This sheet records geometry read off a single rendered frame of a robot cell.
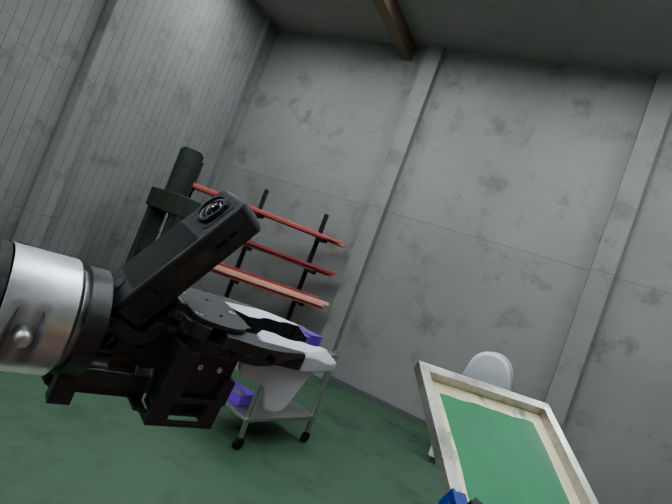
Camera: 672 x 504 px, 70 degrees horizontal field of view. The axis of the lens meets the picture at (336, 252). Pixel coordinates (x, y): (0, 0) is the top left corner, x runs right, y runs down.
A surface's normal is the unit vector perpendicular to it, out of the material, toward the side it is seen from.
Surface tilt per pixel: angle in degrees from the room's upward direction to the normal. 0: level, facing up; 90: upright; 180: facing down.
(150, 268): 61
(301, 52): 90
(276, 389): 98
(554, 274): 90
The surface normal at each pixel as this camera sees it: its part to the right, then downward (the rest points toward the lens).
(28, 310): 0.56, 0.32
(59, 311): 0.70, -0.15
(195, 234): -0.40, -0.70
